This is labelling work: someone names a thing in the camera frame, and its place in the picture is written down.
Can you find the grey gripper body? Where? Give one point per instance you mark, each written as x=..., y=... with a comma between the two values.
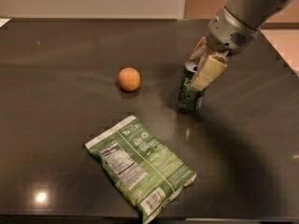
x=229, y=32

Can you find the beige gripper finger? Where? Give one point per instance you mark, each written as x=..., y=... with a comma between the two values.
x=201, y=51
x=211, y=68

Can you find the green soda can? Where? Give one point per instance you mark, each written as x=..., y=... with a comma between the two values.
x=189, y=99

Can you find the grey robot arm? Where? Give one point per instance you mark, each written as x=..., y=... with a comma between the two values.
x=252, y=13

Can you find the green jalapeno chip bag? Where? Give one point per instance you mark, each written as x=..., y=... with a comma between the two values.
x=143, y=169

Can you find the orange fruit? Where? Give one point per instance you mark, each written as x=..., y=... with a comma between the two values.
x=129, y=79

